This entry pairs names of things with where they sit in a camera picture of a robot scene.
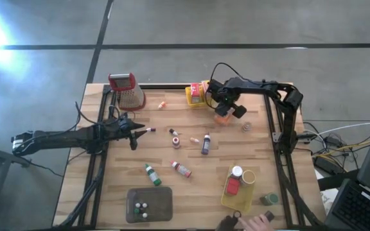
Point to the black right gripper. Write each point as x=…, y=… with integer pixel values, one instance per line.
x=228, y=93

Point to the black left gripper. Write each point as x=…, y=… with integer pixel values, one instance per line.
x=120, y=132

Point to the orange printed box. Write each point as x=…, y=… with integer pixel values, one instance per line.
x=222, y=121

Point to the small white-capped dropper bottle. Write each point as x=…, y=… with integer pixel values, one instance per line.
x=150, y=130
x=144, y=205

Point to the small orange dropper bottle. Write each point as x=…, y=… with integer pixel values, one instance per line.
x=162, y=105
x=194, y=140

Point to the yellow carton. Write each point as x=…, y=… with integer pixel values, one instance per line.
x=205, y=85

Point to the red printed carton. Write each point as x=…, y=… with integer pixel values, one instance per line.
x=195, y=93

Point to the red bottle with conical cap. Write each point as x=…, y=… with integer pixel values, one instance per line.
x=176, y=142

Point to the red bottle with white label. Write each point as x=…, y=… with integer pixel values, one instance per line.
x=182, y=169

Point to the glass jar with white lid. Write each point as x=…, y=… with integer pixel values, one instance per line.
x=237, y=171

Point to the red smoked paprika tin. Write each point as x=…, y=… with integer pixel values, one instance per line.
x=232, y=186

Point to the small dark dropper bottle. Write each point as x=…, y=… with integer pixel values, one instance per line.
x=137, y=205
x=144, y=215

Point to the small green dropper bottle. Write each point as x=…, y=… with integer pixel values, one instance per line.
x=137, y=211

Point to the yellow translucent plastic bin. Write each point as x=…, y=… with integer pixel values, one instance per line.
x=241, y=202

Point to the jar with green lid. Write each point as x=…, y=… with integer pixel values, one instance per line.
x=270, y=199

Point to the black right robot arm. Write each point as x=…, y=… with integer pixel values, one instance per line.
x=268, y=86

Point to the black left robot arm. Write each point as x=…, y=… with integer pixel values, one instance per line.
x=59, y=138

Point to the yellow mesh basket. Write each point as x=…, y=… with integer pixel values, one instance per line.
x=191, y=103

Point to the dark purple bottle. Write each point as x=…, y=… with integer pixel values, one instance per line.
x=206, y=146

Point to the green bottle with white label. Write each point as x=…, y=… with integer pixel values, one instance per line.
x=153, y=175

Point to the silver mounting plate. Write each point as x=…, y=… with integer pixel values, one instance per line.
x=276, y=137

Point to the grey translucent plastic bin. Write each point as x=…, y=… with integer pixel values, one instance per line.
x=159, y=205

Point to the black power adapter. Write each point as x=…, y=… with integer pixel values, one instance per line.
x=324, y=164

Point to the black handheld tool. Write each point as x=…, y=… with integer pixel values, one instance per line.
x=228, y=223

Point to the small dark object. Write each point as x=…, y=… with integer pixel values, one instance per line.
x=269, y=215

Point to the person's hand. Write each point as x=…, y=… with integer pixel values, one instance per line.
x=257, y=223

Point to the grey metal bench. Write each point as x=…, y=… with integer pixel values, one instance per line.
x=5, y=157

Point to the black laptop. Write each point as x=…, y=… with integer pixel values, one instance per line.
x=361, y=208

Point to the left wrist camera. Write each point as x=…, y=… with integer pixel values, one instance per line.
x=123, y=119

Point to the black aluminium table frame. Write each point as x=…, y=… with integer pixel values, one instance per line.
x=165, y=86

